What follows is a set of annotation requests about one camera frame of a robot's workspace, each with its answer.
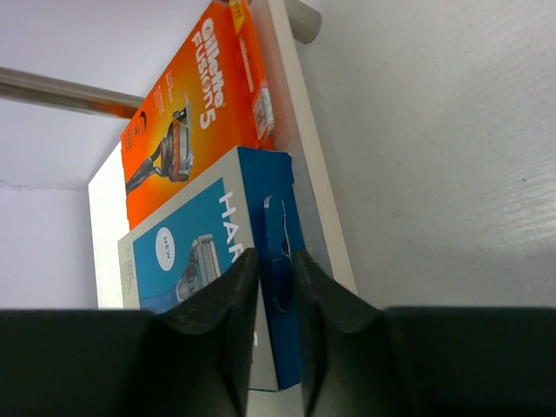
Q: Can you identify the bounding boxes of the white two-tier shelf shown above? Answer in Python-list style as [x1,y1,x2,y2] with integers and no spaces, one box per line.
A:
[0,0,360,417]

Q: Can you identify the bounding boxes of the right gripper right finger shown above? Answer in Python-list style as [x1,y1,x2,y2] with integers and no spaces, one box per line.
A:
[293,250,555,416]

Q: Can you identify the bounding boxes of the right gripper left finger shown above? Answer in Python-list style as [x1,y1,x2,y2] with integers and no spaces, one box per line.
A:
[1,248,259,416]

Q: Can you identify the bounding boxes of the orange Fusion5 razor box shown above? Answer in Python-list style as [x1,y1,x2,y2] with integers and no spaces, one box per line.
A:
[121,1,275,228]

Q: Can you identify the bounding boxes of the blue Harry's box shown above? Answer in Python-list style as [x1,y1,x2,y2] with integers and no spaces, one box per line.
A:
[118,147,304,392]

